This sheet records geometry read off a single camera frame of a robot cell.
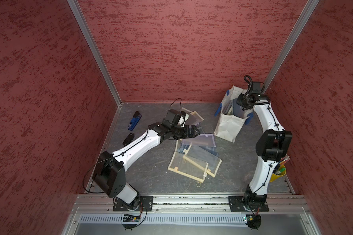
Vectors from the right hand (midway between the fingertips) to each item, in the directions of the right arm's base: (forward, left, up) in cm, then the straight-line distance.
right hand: (239, 102), depth 94 cm
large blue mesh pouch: (-8, +4, +2) cm, 9 cm away
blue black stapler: (+2, +74, -18) cm, 76 cm away
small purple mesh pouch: (-17, +25, -18) cm, 35 cm away
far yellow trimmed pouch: (+1, +29, -17) cm, 34 cm away
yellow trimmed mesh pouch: (+3, +5, -10) cm, 11 cm away
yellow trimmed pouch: (-30, +24, -18) cm, 43 cm away
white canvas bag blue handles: (-14, +9, +3) cm, 17 cm away
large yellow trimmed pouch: (-36, +32, -20) cm, 52 cm away
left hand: (-26, +33, 0) cm, 41 cm away
